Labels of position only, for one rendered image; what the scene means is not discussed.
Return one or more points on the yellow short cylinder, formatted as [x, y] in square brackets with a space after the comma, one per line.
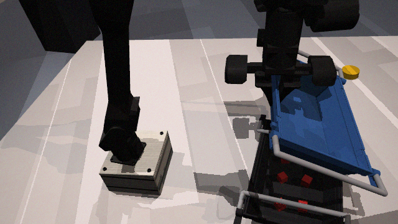
[350, 72]

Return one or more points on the blue plastic tray with grey wire bars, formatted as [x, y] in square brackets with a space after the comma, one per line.
[314, 127]

